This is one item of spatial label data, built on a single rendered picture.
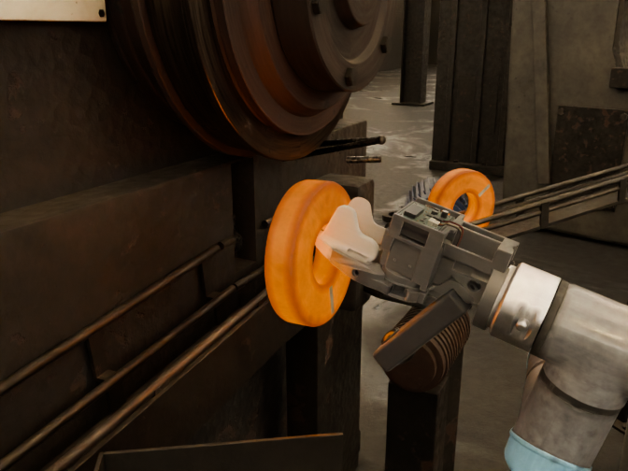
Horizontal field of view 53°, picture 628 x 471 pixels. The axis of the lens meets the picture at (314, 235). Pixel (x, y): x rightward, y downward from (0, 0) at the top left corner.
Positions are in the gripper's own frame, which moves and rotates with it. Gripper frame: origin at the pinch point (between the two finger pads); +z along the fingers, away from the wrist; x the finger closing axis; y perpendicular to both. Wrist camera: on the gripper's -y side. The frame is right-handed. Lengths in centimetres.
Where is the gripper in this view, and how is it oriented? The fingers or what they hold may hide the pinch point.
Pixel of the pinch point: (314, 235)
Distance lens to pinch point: 68.0
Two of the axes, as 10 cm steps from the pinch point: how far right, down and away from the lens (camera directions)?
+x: -4.6, 2.8, -8.4
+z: -8.6, -3.8, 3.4
